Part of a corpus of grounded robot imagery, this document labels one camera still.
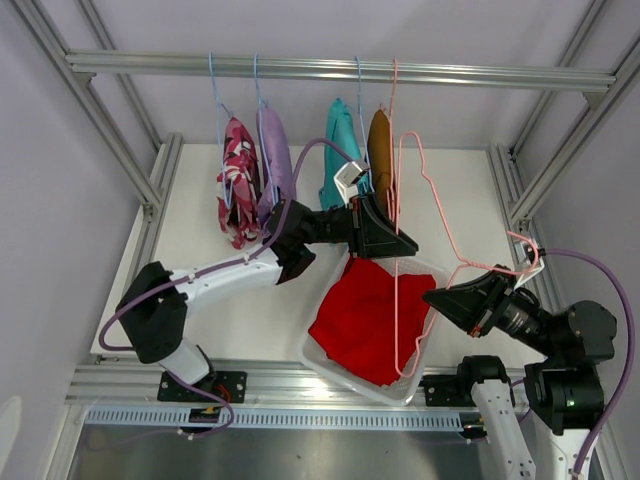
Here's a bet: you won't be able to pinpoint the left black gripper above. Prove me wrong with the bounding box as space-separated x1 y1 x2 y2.
298 193 418 261

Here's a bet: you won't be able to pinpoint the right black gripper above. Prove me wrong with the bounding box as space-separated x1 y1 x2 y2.
423 262 562 358

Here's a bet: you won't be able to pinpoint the red trousers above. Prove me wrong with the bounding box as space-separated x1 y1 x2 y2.
308 258 436 387

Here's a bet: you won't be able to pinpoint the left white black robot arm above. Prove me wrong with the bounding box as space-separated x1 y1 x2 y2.
115 194 419 401

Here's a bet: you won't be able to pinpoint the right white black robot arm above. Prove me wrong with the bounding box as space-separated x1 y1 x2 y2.
422 271 617 479

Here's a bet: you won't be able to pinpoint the pink floral trousers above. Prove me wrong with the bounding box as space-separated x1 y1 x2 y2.
216 116 262 250

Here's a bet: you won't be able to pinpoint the white plastic basket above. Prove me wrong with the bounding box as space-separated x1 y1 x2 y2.
297 249 451 407

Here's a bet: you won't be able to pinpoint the pink wire hanger brown trousers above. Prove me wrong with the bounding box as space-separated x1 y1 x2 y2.
387 58 399 222

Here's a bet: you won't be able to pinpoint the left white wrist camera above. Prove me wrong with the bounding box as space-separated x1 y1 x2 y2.
333 159 370 204

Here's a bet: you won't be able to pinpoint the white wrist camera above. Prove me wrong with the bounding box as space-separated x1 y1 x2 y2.
333 159 370 204
510 236 545 289

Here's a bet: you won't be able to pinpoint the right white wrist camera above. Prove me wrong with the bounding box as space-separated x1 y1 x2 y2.
510 236 545 289

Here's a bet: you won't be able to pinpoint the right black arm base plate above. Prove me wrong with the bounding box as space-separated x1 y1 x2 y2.
420 375 475 408

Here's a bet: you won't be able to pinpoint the aluminium frame right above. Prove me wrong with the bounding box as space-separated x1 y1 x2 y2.
488 1 639 306

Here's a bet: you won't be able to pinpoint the aluminium frame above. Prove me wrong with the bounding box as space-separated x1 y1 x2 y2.
7 1 184 288
488 1 639 306

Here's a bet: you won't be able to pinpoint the blue wire hanger floral trousers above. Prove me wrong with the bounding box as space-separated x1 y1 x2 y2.
207 51 233 209

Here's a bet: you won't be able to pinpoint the blue wire hanger teal trousers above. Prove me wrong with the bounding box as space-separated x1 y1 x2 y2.
324 57 372 192

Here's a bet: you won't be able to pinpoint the blue wire hanger lilac trousers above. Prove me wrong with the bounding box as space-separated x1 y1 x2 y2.
253 54 281 217

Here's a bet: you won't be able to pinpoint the aluminium hanging rail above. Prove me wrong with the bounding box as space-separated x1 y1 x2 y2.
65 50 616 93

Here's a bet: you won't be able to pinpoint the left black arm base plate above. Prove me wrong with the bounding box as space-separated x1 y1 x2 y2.
157 370 247 404

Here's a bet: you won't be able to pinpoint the aluminium frame left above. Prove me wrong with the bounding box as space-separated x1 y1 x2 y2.
7 1 184 288

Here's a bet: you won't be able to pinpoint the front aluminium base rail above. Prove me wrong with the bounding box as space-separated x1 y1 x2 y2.
63 355 531 414

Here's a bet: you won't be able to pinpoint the white slotted cable duct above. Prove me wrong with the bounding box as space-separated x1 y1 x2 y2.
85 405 463 433

